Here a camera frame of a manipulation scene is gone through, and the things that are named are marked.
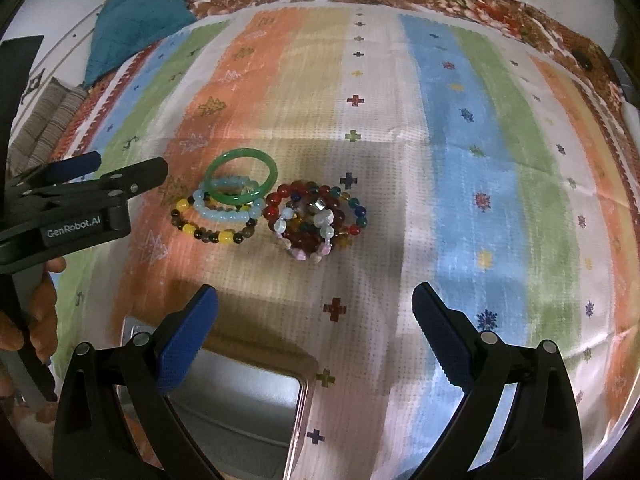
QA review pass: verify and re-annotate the silver metal tin box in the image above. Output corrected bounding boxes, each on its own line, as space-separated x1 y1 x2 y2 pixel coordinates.
168 334 318 479

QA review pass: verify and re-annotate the dark red bead bracelet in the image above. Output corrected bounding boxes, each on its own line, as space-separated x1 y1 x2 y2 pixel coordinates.
263 180 362 256

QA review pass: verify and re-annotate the person's left hand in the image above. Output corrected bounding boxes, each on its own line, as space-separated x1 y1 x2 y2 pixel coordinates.
1 257 66 362

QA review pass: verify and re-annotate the yellow and brown bead bracelet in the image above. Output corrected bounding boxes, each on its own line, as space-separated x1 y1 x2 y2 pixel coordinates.
169 190 260 245

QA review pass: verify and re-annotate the green jade bangle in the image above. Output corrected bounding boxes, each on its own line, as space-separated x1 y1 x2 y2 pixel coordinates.
201 148 278 206

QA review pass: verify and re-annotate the striped colourful bed cover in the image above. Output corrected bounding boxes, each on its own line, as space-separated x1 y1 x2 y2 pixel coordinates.
54 4 639 479

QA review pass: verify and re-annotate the multicolour bead bracelet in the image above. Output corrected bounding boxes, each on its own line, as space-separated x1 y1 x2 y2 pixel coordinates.
286 181 369 241

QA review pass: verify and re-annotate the white pink bead bracelet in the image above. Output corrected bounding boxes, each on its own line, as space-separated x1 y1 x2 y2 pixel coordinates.
273 202 336 265

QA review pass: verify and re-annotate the light blue bead bracelet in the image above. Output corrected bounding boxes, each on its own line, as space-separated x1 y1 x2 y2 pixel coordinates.
191 174 267 226

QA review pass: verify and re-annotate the teal quilted blanket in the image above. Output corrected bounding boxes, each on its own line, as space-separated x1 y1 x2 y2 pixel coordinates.
82 0 196 88

